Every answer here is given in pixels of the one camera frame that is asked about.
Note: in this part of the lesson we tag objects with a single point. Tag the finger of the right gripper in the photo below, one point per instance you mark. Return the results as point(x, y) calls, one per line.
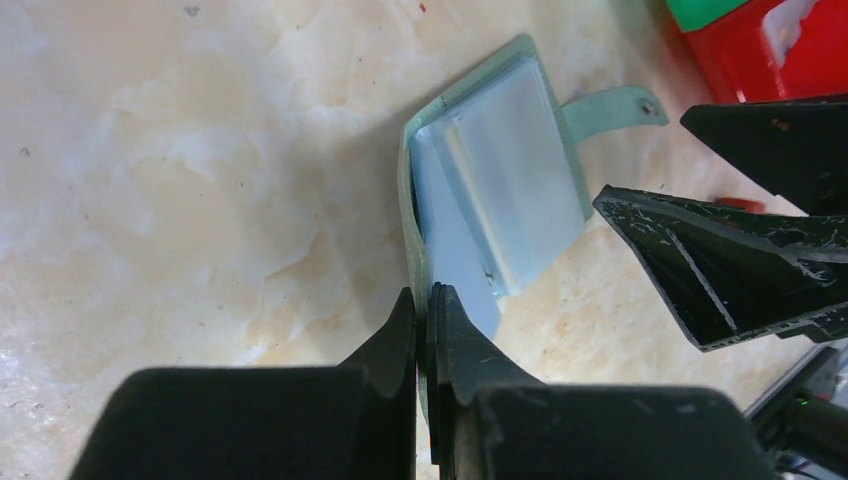
point(728, 276)
point(796, 149)

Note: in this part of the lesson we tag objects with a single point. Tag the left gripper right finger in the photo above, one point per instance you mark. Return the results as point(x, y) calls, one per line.
point(490, 419)

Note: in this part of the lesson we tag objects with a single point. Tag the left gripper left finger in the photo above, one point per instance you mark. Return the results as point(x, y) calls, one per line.
point(354, 420)

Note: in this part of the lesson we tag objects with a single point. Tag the green card holder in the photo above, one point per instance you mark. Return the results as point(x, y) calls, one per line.
point(491, 189)

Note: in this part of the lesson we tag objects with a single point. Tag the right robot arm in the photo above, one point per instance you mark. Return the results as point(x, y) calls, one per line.
point(798, 419)

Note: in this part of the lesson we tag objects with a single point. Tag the yellow toy car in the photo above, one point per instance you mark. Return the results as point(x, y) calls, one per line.
point(746, 205)

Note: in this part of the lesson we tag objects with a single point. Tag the near red bin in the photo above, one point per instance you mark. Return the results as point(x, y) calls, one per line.
point(766, 50)

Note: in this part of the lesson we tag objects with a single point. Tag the clear plastic bags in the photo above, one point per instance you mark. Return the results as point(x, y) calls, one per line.
point(781, 27)

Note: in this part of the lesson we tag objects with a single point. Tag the green bin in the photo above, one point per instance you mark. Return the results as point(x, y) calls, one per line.
point(692, 15)

